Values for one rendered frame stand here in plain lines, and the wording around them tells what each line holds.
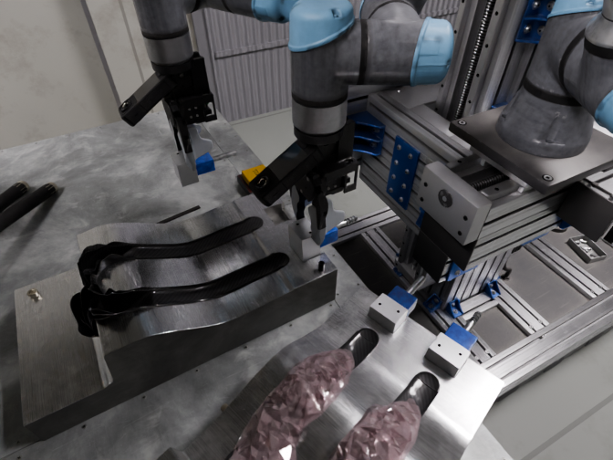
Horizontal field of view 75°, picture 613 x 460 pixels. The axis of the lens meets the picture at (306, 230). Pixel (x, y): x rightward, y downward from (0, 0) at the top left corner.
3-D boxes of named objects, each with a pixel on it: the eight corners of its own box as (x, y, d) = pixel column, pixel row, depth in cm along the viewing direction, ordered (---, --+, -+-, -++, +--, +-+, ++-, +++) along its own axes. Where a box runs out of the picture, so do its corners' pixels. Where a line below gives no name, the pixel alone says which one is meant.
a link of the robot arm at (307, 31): (364, 13, 43) (285, 13, 43) (356, 108, 51) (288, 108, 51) (358, -8, 48) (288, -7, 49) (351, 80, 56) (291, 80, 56)
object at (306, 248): (348, 220, 78) (349, 199, 75) (363, 235, 75) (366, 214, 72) (289, 245, 74) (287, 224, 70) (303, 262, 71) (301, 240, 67)
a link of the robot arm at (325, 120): (309, 113, 50) (279, 88, 55) (309, 145, 53) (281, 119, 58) (358, 99, 52) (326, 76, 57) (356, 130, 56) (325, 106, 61)
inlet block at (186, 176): (232, 157, 91) (229, 136, 87) (241, 168, 88) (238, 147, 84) (175, 174, 86) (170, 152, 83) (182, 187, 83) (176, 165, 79)
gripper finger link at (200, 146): (221, 168, 81) (209, 123, 76) (192, 177, 79) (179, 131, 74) (215, 163, 83) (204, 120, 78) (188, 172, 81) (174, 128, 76)
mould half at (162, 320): (274, 217, 92) (270, 169, 82) (335, 299, 76) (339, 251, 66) (30, 309, 74) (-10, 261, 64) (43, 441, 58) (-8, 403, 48)
